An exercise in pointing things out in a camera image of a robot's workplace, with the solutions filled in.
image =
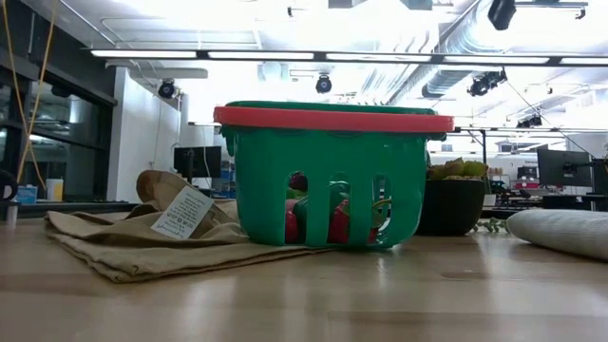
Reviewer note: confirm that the dark red toy cherry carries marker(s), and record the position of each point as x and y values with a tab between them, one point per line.
298	181

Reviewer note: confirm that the lime green toy fruit piece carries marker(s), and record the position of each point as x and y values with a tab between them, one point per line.
294	194

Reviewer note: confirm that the dark green toy vegetable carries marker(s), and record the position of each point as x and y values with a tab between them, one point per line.
301	216

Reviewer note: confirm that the red toy strawberry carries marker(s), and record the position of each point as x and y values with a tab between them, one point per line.
339	223

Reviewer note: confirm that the small red toy ball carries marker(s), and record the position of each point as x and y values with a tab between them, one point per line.
373	234

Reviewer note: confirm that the green basket with orange rim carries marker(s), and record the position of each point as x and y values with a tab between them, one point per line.
332	152

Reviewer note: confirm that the black ceiling spotlight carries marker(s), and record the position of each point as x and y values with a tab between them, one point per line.
482	84
529	121
166	89
323	84

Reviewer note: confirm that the black computer monitor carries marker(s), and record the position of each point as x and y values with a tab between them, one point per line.
601	176
563	166
199	161

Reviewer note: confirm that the potted succulent plant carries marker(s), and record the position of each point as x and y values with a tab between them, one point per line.
451	204

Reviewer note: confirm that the tan folded cloth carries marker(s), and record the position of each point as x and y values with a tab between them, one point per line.
142	252

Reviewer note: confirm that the long ceiling light strip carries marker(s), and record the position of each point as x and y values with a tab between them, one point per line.
142	54

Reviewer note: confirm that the white yellow container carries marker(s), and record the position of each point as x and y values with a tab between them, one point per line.
54	190

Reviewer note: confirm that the white plaid dish towel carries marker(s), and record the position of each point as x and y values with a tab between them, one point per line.
565	233

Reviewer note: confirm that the small blue box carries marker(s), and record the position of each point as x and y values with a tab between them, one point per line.
27	195

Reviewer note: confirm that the small white cylinder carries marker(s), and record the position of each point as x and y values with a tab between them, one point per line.
12	214

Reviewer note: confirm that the black round object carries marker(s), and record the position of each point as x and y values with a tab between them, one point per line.
7	184

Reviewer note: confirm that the silver ventilation duct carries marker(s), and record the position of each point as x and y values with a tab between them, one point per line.
442	83

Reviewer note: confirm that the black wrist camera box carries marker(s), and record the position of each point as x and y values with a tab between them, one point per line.
501	13

